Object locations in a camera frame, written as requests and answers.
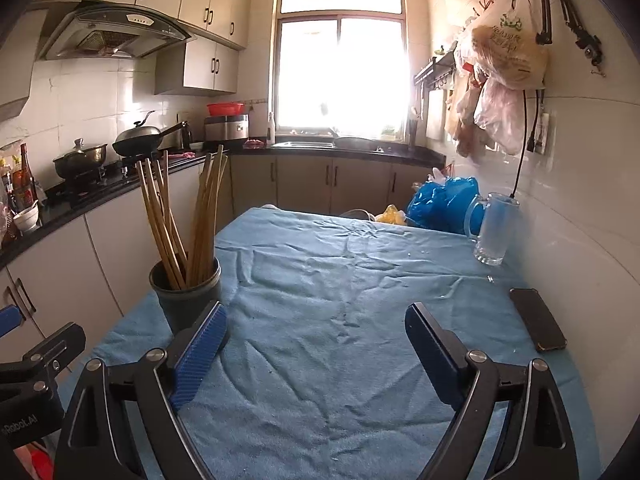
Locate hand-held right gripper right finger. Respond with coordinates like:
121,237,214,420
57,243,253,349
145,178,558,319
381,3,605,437
404,301,581,480

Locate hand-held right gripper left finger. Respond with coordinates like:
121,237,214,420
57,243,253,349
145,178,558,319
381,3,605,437
52,301,231,480

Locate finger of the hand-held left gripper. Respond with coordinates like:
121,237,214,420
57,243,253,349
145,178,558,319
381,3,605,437
0,304,26,340
0,323,87,404

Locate dark grey perforated utensil holder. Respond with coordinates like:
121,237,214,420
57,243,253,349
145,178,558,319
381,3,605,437
149,255,222,336

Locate bundle of wooden chopsticks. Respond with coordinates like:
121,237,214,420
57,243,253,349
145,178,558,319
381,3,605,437
136,144,230,292

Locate white ceramic bowl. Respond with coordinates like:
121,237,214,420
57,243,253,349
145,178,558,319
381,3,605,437
13,200,42,234

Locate black smartphone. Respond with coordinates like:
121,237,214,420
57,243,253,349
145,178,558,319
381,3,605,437
508,287,569,353

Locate blue tablecloth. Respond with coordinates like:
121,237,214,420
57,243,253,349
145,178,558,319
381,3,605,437
60,206,586,480

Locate dark condiment bottle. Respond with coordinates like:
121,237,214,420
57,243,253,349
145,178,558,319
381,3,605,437
0,170,16,217

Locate black kitchen countertop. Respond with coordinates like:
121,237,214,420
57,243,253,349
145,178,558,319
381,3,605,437
0,141,441,271

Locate clear glass beer mug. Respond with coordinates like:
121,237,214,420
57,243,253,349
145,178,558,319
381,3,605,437
464,191,521,267

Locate brown sauce bottle red label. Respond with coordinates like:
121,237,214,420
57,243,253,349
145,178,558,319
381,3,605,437
12,142,37,208

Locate yellow crumpled bag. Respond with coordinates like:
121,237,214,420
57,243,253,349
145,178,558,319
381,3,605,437
375,204,407,226

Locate blue plastic bag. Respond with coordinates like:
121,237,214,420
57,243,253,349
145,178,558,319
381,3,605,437
405,176,488,236

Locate metal cooking pot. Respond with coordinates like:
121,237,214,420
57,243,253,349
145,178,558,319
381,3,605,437
52,138,109,181

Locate black gas stove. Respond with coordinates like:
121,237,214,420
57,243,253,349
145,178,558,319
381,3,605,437
52,155,153,196

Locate beige lower kitchen cabinets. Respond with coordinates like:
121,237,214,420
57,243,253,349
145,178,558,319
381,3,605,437
0,152,446,356

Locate beige kitchen cabinets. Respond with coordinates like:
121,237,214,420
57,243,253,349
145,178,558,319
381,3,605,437
30,0,253,97
0,152,446,356

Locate black wok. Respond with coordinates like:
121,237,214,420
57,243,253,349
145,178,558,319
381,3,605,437
111,109,190,157

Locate dark frying pan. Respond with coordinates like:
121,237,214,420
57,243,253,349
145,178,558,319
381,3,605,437
327,127,387,152

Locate stainless steel rice cooker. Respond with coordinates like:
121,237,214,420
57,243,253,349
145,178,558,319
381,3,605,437
203,113,250,144

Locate stainless steel sink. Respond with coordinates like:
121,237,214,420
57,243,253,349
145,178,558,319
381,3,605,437
272,140,337,150

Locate white cutting board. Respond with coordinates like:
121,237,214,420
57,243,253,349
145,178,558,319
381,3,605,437
425,87,447,142

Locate tan hanging plastic bag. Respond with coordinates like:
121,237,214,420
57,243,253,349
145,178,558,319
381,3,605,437
445,35,488,158

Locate pink hanging plastic bag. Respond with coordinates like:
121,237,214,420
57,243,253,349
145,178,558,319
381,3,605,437
472,76,532,157

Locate kitchen window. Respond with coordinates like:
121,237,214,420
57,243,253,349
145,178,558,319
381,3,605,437
274,0,407,136

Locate white plastic bag brown contents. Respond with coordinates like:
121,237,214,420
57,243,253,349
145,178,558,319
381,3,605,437
469,0,551,90

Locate grey range hood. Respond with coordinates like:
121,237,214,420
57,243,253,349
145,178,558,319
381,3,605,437
36,2,195,62

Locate beige upper kitchen cabinets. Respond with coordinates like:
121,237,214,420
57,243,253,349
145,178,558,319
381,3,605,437
30,0,253,97

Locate black power cable with plug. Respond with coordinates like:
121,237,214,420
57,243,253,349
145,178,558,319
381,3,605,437
509,87,545,199

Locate white wall socket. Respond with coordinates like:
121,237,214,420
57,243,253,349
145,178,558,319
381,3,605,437
534,110,555,156

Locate metal wall rack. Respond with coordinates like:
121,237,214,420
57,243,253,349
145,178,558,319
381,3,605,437
413,52,458,97

